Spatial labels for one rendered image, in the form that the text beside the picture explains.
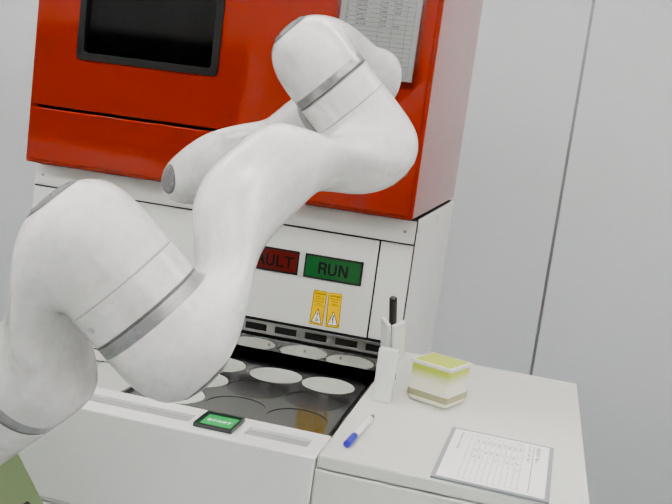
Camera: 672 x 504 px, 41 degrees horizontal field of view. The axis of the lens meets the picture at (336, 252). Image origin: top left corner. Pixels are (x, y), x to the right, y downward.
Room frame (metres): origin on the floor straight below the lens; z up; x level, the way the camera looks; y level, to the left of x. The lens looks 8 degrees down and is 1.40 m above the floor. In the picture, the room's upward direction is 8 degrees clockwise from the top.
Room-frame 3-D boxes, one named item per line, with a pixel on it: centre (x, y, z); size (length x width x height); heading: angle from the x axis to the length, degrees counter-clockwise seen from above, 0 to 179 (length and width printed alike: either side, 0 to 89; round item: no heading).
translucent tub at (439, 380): (1.43, -0.19, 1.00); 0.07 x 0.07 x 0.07; 56
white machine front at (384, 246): (1.82, 0.25, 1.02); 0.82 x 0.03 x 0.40; 78
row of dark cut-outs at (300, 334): (1.78, 0.08, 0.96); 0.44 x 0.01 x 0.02; 78
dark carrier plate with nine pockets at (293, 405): (1.56, 0.11, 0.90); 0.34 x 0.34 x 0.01; 78
